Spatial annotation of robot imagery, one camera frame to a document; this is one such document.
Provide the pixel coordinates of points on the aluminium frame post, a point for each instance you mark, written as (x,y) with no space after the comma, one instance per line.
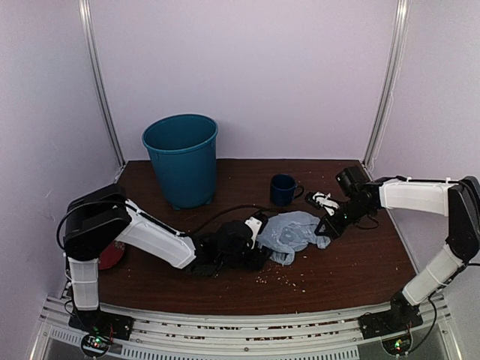
(393,69)
(89,34)

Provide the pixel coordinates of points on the red floral bowl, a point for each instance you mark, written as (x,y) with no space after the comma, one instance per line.
(111,255)

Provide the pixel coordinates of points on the teal plastic trash bin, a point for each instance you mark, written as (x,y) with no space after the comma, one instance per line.
(182,151)

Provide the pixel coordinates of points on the left aluminium frame post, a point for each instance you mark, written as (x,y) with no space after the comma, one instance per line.
(89,34)

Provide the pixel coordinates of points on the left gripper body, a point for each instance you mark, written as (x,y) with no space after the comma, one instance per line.
(252,264)

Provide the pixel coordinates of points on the right aluminium frame post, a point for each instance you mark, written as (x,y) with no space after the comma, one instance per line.
(393,69)

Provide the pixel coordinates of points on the dark blue enamel mug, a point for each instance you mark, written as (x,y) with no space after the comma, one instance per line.
(284,189)

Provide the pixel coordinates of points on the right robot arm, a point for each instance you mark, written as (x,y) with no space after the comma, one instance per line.
(447,207)

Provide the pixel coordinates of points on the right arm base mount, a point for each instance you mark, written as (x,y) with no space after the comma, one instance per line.
(390,326)

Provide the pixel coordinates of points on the translucent blue plastic trash bag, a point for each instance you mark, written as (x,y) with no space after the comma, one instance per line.
(288,233)

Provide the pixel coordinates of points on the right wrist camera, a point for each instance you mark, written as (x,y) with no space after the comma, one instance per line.
(351,180)

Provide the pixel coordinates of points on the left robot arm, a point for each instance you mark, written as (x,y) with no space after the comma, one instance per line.
(98,219)

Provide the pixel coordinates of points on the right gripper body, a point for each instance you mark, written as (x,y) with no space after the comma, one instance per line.
(355,213)

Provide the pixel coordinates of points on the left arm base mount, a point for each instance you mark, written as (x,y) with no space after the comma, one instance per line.
(101,330)

